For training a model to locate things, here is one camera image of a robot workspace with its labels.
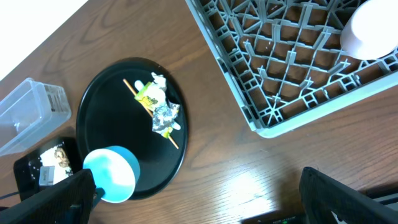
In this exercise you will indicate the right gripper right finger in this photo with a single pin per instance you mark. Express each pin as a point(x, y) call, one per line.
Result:
point(325, 199)

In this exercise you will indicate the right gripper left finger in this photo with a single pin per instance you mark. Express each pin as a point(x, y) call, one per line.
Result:
point(69, 201)

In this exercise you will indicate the brown food scrap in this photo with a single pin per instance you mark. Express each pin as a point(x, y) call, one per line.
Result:
point(61, 158)

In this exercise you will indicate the white light-blue bowl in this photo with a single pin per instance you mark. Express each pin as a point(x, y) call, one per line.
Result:
point(116, 170)

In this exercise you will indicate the wooden chopstick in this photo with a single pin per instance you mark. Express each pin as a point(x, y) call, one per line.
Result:
point(148, 111)

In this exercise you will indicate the green yellow wrapper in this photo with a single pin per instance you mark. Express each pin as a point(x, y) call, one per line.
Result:
point(144, 96)

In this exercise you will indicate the light blue plastic spoon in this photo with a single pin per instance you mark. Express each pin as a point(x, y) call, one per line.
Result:
point(153, 99)

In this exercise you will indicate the white tissue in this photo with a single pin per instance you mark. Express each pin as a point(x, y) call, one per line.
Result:
point(158, 87)

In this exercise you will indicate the pink cup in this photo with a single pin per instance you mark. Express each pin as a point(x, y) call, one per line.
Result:
point(371, 32)

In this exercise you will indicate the foil wrapper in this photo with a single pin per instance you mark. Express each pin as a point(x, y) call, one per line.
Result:
point(163, 121)

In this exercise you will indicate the grey dishwasher rack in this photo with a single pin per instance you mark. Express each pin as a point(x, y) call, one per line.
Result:
point(283, 61)

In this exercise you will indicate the scattered rice grains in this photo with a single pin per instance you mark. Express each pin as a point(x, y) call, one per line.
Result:
point(46, 158)

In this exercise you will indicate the black rectangular tray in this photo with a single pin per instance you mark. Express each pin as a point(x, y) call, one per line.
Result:
point(26, 186)

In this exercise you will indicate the round black serving tray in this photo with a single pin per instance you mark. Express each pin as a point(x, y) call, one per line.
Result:
point(108, 115)

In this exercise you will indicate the clear plastic bin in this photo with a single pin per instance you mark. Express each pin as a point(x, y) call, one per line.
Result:
point(31, 112)

